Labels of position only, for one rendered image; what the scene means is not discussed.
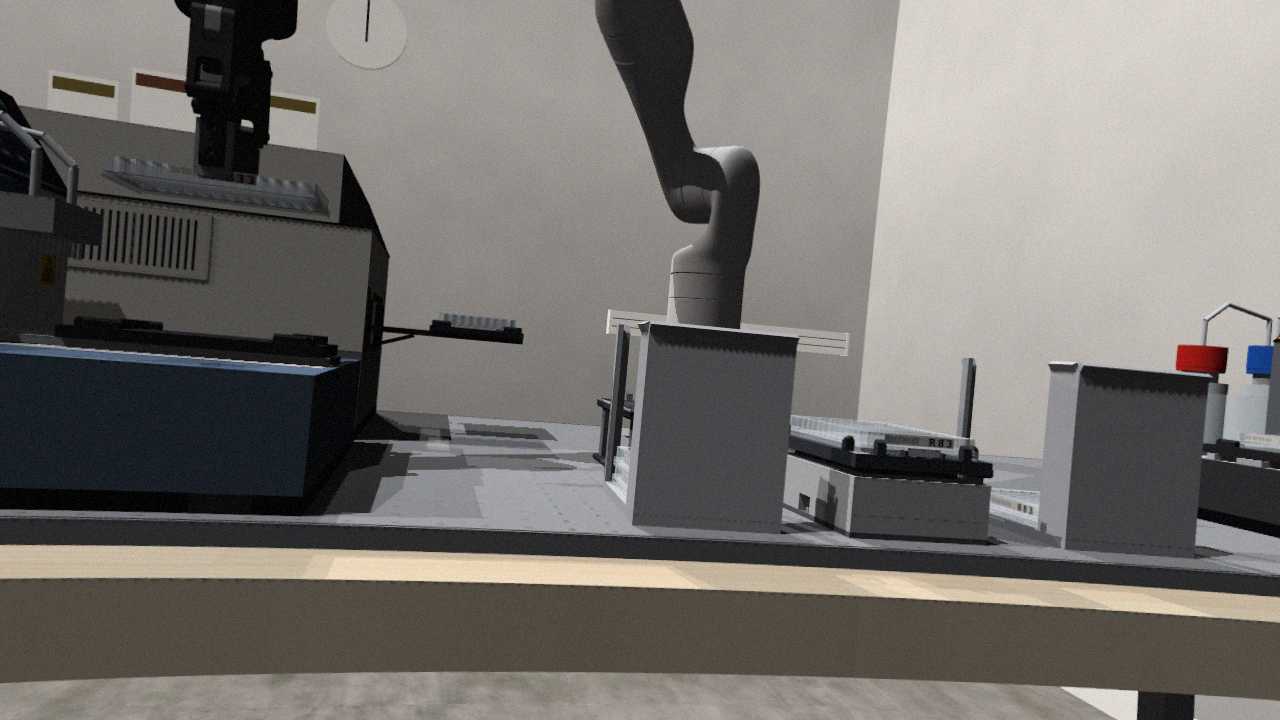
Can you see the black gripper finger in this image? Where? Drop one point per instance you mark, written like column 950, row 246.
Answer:
column 213, row 39
column 248, row 139

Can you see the white plastic bottle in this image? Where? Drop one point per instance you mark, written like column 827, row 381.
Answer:
column 1244, row 414

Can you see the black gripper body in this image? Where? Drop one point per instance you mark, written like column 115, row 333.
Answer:
column 259, row 20

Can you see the red bottle cap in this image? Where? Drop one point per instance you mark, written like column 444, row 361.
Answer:
column 1202, row 356

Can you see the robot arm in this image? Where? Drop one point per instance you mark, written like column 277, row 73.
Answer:
column 652, row 46

